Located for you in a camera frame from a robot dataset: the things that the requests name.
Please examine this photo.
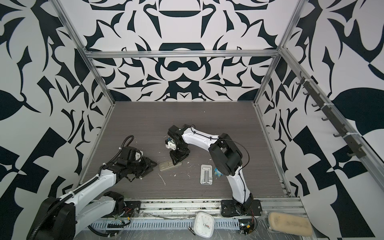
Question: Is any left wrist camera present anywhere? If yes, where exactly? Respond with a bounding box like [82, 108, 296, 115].
[121, 147, 143, 163]

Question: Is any blue owl toy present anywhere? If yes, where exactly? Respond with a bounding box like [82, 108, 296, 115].
[214, 168, 223, 177]

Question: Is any white square clock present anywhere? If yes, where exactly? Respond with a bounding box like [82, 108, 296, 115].
[193, 212, 215, 239]

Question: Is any white slotted cable duct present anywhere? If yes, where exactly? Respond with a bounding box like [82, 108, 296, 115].
[91, 219, 240, 231]

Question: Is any silver metal phone stand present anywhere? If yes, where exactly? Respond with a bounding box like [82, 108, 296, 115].
[200, 165, 213, 186]

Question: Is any beige sponge pad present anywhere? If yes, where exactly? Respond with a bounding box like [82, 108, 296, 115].
[268, 212, 313, 237]

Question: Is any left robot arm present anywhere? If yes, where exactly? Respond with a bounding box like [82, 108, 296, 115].
[27, 147, 157, 240]

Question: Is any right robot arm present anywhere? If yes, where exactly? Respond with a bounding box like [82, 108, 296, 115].
[166, 125, 254, 218]

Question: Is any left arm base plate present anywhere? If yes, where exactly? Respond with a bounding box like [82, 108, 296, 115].
[119, 201, 141, 218]

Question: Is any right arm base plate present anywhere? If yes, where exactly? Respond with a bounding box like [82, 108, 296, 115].
[221, 200, 263, 218]

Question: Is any small circuit board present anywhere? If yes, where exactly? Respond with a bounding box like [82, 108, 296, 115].
[239, 219, 256, 235]

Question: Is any white remote control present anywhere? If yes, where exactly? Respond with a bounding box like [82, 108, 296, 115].
[159, 161, 182, 172]

